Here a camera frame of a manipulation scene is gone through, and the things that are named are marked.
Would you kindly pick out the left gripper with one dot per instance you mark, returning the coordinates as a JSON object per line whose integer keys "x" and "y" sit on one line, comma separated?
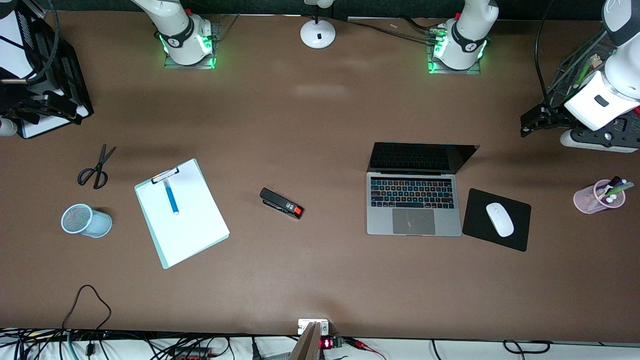
{"x": 555, "y": 116}

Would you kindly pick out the blue marker with white cap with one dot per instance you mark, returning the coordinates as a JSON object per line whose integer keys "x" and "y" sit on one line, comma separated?
{"x": 171, "y": 200}

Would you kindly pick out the grey laptop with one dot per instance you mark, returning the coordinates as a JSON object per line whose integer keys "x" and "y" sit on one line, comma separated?
{"x": 415, "y": 220}

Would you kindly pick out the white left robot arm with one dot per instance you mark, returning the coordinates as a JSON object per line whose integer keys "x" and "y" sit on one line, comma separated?
{"x": 465, "y": 40}

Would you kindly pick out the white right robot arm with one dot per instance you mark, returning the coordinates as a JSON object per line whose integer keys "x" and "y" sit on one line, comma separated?
{"x": 185, "y": 35}

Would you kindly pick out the green marker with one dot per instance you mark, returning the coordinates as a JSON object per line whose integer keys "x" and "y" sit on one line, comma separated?
{"x": 582, "y": 75}

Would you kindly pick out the black capped marker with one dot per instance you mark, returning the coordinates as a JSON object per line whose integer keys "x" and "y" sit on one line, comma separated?
{"x": 614, "y": 181}

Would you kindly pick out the white paper stack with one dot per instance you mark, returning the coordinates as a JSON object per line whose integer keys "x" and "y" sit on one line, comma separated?
{"x": 15, "y": 62}
{"x": 50, "y": 128}

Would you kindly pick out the black stacked paper tray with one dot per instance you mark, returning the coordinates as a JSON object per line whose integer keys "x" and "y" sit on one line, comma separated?
{"x": 75, "y": 85}

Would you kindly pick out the black scissors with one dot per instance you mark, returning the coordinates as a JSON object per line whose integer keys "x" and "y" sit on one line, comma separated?
{"x": 100, "y": 170}

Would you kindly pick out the pink translucent cup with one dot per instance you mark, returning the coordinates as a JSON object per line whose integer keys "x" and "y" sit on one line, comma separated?
{"x": 585, "y": 202}

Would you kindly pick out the white computer mouse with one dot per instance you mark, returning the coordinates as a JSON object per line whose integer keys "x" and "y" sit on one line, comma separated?
{"x": 500, "y": 220}

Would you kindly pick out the green pen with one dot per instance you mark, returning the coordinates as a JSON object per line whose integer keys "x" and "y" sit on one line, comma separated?
{"x": 626, "y": 187}

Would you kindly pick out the light blue mesh cup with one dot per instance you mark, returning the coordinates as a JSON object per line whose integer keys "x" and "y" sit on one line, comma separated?
{"x": 95, "y": 224}

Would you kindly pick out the mint green clipboard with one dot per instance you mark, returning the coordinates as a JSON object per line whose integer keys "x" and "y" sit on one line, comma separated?
{"x": 165, "y": 175}

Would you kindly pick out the black mouse pad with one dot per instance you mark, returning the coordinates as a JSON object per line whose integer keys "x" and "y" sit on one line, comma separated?
{"x": 475, "y": 220}

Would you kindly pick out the white paper sheet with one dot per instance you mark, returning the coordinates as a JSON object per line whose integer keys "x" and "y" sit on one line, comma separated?
{"x": 195, "y": 230}

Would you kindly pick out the black stapler with orange end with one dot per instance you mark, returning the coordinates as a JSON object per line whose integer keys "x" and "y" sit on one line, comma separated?
{"x": 280, "y": 202}

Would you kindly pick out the white lamp base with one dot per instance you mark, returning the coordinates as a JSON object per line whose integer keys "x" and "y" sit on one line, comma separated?
{"x": 318, "y": 35}

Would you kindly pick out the circuit board with red display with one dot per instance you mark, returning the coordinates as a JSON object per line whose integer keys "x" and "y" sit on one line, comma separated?
{"x": 326, "y": 343}

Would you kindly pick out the aluminium extrusion post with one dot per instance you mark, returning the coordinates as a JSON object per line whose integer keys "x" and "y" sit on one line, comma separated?
{"x": 307, "y": 345}

